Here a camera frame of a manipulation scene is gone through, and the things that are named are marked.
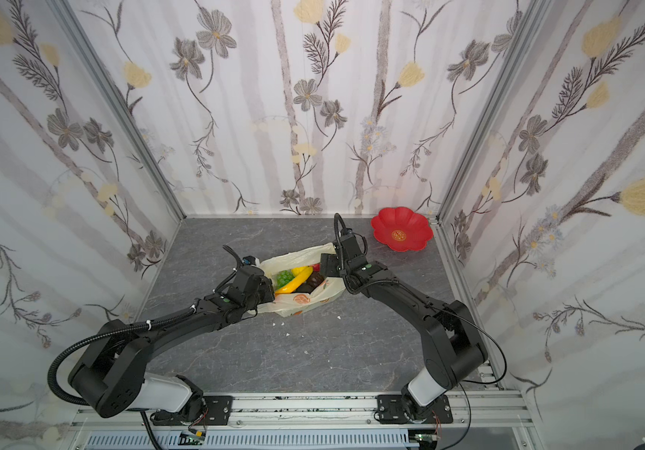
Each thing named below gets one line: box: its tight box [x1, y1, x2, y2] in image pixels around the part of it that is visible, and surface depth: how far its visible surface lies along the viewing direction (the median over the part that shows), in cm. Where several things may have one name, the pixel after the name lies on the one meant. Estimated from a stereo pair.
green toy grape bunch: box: [276, 269, 296, 289], surface depth 98 cm
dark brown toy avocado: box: [291, 278, 325, 295], surface depth 97 cm
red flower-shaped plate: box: [370, 206, 435, 253], surface depth 119 cm
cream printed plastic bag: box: [256, 242, 346, 316], surface depth 87 cm
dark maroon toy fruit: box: [306, 271, 325, 288], surface depth 97 cm
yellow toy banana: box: [274, 266, 315, 295], surface depth 95 cm
